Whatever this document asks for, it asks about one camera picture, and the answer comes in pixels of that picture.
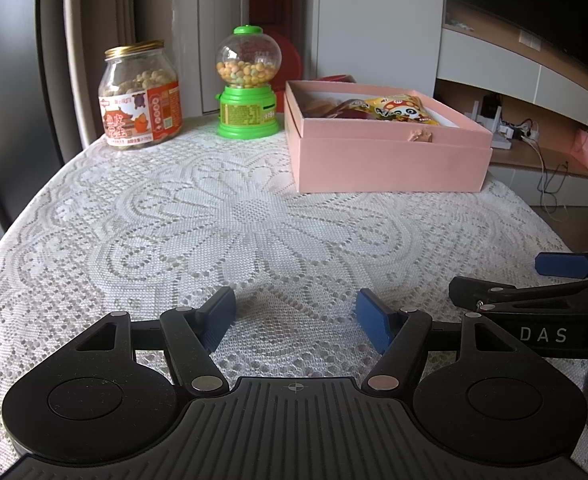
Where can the white power strip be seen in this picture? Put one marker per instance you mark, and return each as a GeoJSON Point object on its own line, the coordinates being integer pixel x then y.
{"type": "Point", "coordinates": [516, 134]}

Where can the yellow cartoon snack packet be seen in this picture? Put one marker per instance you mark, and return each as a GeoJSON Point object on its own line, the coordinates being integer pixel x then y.
{"type": "Point", "coordinates": [398, 109]}

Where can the white router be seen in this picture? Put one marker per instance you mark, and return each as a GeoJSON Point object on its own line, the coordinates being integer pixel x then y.
{"type": "Point", "coordinates": [488, 115]}

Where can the pink cardboard box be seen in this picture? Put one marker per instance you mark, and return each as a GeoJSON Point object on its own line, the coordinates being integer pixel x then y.
{"type": "Point", "coordinates": [388, 160]}

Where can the grey refrigerator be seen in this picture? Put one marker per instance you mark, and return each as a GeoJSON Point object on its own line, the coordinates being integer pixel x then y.
{"type": "Point", "coordinates": [4, 85]}

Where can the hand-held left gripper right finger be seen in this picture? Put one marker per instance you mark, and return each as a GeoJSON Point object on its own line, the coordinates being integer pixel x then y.
{"type": "Point", "coordinates": [371, 316]}

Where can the red round lid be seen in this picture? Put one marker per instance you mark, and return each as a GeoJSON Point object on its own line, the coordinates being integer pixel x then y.
{"type": "Point", "coordinates": [291, 60]}

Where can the glass jar with gold lid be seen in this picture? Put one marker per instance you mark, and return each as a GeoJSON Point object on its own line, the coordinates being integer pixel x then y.
{"type": "Point", "coordinates": [139, 110]}

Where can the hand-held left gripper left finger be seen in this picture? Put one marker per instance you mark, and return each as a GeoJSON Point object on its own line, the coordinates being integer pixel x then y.
{"type": "Point", "coordinates": [221, 312]}

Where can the white lace tablecloth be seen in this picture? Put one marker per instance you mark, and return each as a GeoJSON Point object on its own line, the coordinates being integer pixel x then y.
{"type": "Point", "coordinates": [274, 220]}

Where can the green gumball dispenser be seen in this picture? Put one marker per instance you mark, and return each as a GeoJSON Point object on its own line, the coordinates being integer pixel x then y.
{"type": "Point", "coordinates": [246, 110]}

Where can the white media cabinet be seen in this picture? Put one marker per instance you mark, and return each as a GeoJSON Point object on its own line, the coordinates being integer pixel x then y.
{"type": "Point", "coordinates": [548, 80]}

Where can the red round tin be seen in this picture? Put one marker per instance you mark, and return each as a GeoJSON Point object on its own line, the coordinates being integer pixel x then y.
{"type": "Point", "coordinates": [336, 78]}

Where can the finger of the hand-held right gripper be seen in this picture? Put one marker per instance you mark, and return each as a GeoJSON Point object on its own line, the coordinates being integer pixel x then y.
{"type": "Point", "coordinates": [561, 264]}
{"type": "Point", "coordinates": [523, 297]}

